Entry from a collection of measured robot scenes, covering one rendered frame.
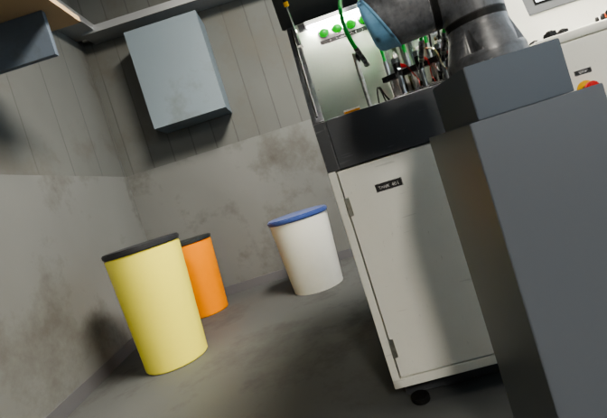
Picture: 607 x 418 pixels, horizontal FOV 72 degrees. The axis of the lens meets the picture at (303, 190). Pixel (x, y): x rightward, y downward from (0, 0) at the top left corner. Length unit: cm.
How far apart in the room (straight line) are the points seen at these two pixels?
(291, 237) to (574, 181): 231
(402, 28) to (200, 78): 288
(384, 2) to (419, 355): 104
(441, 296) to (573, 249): 62
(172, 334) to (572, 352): 205
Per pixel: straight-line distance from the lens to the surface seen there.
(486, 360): 151
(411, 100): 134
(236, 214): 383
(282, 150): 378
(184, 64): 373
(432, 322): 142
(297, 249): 297
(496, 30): 90
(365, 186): 131
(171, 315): 253
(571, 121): 86
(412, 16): 91
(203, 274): 341
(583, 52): 153
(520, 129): 82
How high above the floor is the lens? 79
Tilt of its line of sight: 1 degrees down
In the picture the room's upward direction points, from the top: 17 degrees counter-clockwise
